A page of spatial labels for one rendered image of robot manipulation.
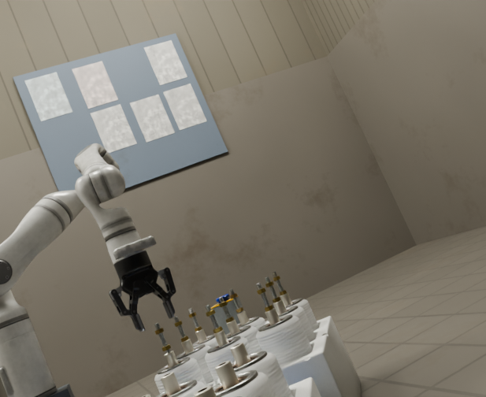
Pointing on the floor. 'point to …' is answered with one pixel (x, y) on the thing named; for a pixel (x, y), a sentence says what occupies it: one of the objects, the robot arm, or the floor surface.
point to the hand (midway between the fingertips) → (155, 318)
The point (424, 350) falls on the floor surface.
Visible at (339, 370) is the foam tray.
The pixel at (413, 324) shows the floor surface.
